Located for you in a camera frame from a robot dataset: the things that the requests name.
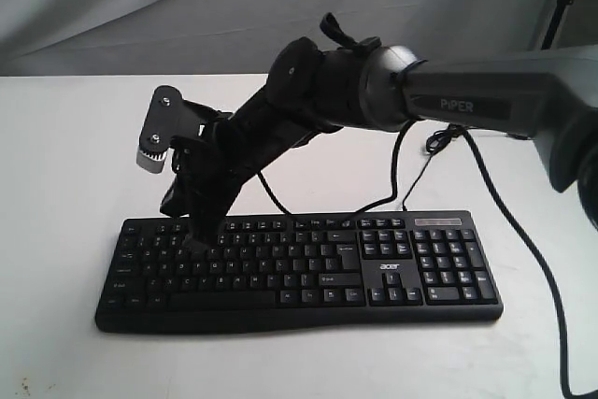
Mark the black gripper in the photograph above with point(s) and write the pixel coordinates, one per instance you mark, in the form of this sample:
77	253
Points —
210	174

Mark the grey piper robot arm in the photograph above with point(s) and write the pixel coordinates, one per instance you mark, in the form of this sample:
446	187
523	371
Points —
549	96

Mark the black acer keyboard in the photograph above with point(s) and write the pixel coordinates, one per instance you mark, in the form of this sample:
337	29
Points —
269	273

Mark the grey backdrop cloth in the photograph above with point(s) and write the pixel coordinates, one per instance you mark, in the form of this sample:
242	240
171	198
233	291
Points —
142	37

